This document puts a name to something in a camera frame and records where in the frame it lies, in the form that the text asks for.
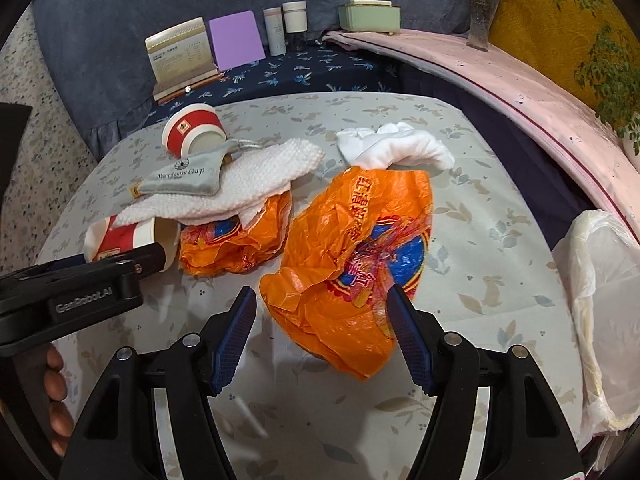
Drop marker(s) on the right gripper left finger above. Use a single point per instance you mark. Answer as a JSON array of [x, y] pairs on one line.
[[116, 436]]

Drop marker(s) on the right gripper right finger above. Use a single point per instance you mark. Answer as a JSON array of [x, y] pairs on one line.
[[527, 435]]

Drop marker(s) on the red paper cup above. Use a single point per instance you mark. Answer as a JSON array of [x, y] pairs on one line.
[[103, 239], [194, 129]]

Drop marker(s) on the orange plastic bag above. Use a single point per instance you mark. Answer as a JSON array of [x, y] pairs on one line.
[[367, 231], [226, 246]]

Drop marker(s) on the grey drawstring pouch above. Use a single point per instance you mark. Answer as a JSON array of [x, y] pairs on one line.
[[195, 175]]

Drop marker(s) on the white knitted cloth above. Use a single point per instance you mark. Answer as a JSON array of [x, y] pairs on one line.
[[245, 186]]

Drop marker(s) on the white cotton glove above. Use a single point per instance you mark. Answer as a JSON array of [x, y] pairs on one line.
[[393, 144]]

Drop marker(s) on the black gold cigarette box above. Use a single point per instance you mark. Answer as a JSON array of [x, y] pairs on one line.
[[135, 191]]

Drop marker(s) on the trash bin with white liner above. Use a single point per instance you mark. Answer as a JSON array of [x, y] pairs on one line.
[[598, 263]]

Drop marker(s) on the person's left hand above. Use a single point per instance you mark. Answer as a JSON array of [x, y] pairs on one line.
[[61, 421]]

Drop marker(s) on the speckled beige fabric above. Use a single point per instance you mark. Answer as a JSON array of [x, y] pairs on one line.
[[51, 160]]

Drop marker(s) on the blue grey blanket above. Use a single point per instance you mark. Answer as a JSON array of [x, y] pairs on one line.
[[95, 51]]

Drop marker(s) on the floral grey tablecloth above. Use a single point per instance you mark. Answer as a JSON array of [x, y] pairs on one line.
[[488, 275]]

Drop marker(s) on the purple card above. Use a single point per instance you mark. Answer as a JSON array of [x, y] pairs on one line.
[[236, 40]]

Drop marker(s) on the pink dotted sheet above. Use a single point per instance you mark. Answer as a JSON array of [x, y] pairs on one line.
[[564, 127]]

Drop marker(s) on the white cosmetic tube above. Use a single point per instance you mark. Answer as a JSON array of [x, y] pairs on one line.
[[274, 28]]

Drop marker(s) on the green plant in white pot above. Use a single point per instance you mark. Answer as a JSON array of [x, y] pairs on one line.
[[594, 44]]

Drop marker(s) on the navy floral cloth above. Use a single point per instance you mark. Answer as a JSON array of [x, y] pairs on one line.
[[320, 68]]

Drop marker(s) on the white cosmetic jar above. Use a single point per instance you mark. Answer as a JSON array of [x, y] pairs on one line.
[[295, 16]]

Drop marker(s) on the mustard yellow curtain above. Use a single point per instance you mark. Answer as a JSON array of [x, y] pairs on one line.
[[555, 37]]

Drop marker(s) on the mint green tissue box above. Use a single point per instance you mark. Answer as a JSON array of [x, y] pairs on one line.
[[370, 16]]

